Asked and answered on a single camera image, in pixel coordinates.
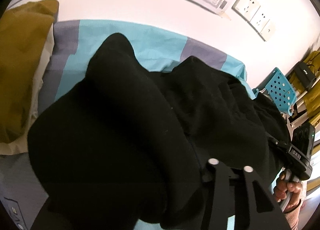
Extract white wall socket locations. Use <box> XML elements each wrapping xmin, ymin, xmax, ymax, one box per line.
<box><xmin>232</xmin><ymin>0</ymin><xmax>260</xmax><ymax>22</ymax></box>
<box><xmin>249</xmin><ymin>6</ymin><xmax>270</xmax><ymax>33</ymax></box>

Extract teal plastic storage rack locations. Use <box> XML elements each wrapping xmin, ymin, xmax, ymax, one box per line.
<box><xmin>253</xmin><ymin>67</ymin><xmax>297</xmax><ymax>116</ymax></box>

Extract teal grey patterned bedsheet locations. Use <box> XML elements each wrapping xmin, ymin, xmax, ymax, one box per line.
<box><xmin>1</xmin><ymin>20</ymin><xmax>247</xmax><ymax>229</ymax></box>

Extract left white wall socket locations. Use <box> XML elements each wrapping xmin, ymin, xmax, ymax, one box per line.
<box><xmin>232</xmin><ymin>0</ymin><xmax>260</xmax><ymax>22</ymax></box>

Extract mustard yellow folded garment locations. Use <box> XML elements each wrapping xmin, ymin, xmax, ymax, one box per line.
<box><xmin>1</xmin><ymin>0</ymin><xmax>59</xmax><ymax>144</ymax></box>

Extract white network wall plate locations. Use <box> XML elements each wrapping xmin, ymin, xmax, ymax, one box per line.
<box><xmin>259</xmin><ymin>20</ymin><xmax>273</xmax><ymax>41</ymax></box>

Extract black bag on rack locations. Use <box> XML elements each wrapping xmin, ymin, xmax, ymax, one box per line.
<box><xmin>294</xmin><ymin>62</ymin><xmax>316</xmax><ymax>91</ymax></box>

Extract black coat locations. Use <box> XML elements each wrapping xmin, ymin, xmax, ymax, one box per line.
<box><xmin>27</xmin><ymin>33</ymin><xmax>290</xmax><ymax>229</ymax></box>

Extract middle white wall socket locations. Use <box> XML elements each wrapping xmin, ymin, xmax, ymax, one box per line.
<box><xmin>249</xmin><ymin>6</ymin><xmax>270</xmax><ymax>33</ymax></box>

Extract hanging mustard yellow clothes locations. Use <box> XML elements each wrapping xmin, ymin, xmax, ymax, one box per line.
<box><xmin>289</xmin><ymin>50</ymin><xmax>319</xmax><ymax>130</ymax></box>

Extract person's right hand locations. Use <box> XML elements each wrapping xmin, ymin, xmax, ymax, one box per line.
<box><xmin>273</xmin><ymin>170</ymin><xmax>303</xmax><ymax>213</ymax></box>

